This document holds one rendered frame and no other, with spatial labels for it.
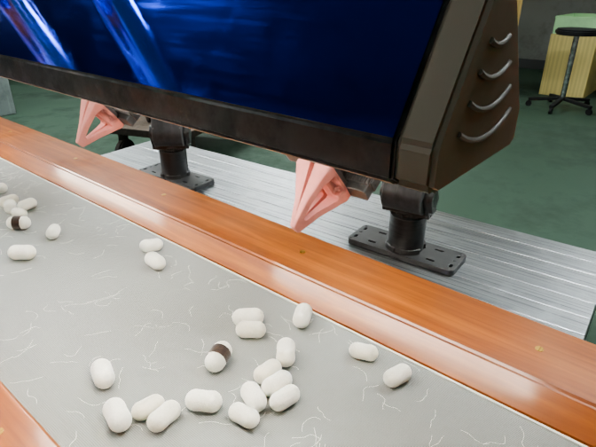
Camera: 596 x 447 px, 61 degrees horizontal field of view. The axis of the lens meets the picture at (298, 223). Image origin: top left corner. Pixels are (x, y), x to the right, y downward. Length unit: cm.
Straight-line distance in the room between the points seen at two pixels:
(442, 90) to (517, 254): 80
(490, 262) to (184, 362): 56
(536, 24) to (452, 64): 744
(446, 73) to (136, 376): 46
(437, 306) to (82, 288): 45
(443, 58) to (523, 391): 41
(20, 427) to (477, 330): 45
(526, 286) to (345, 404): 45
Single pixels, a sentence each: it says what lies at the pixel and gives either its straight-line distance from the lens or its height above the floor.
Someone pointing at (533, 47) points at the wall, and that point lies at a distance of 763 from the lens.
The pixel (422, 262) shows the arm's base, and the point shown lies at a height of 68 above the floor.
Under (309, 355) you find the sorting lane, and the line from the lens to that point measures 56.
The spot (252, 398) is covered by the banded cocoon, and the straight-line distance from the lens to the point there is 49.
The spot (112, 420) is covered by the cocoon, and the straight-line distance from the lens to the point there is 50.
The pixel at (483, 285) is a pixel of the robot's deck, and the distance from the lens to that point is 85.
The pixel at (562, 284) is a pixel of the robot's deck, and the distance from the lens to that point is 90.
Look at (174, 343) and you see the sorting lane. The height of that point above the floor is 74.
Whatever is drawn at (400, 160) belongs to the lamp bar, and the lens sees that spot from 17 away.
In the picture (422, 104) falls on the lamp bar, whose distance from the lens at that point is 17.
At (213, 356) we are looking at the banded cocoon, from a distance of 53.
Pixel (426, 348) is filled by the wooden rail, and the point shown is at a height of 75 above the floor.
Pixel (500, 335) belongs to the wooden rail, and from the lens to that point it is 59.
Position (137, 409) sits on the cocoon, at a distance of 51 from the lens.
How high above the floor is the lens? 111
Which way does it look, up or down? 26 degrees down
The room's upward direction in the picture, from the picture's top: straight up
